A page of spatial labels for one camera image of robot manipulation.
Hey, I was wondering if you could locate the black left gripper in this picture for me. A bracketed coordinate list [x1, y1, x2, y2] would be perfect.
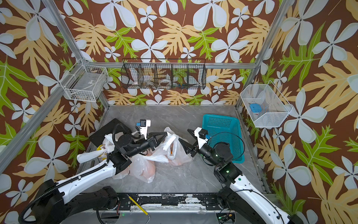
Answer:
[126, 131, 166, 159]

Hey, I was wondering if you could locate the white printed plastic bag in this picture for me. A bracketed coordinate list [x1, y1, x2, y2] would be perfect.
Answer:
[76, 131, 140, 180]

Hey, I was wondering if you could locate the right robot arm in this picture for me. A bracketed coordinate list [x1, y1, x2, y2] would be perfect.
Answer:
[179, 127, 303, 224]

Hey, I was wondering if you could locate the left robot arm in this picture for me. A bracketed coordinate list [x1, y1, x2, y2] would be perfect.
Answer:
[18, 119, 167, 224]

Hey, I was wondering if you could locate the teal plastic basket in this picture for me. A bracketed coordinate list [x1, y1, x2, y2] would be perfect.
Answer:
[202, 114, 245, 164]

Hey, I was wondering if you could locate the black plastic tool case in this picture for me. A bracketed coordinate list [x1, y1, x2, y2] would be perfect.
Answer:
[89, 119, 132, 147]

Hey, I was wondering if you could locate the blue object in basket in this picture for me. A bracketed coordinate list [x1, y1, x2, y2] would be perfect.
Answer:
[249, 103, 262, 114]

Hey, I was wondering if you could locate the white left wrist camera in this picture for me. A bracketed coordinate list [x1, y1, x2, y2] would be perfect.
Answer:
[136, 119, 151, 140]

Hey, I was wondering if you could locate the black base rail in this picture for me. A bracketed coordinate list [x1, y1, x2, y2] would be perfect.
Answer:
[116, 192, 244, 211]

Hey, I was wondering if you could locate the black wire basket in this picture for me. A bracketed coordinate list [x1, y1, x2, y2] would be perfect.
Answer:
[119, 58, 207, 90]

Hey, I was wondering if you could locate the white wire basket right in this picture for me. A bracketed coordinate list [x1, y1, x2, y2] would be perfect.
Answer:
[240, 81, 293, 128]

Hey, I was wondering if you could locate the white wire basket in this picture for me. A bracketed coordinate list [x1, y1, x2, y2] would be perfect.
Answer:
[60, 59, 109, 102]
[240, 81, 293, 128]

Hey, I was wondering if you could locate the aluminium frame rear bar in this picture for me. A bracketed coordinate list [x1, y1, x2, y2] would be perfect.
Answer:
[85, 62, 257, 70]

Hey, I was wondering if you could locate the white wire basket left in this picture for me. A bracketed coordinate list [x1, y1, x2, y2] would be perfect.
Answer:
[60, 59, 109, 102]

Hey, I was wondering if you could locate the aluminium frame post right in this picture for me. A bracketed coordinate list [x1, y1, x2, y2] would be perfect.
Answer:
[234, 0, 294, 108]

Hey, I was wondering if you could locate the aluminium frame post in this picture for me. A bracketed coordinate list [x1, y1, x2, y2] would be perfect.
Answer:
[43, 1, 109, 109]
[234, 0, 294, 108]

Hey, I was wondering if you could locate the aluminium frame post left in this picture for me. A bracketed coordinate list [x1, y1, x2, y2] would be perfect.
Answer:
[43, 1, 109, 109]

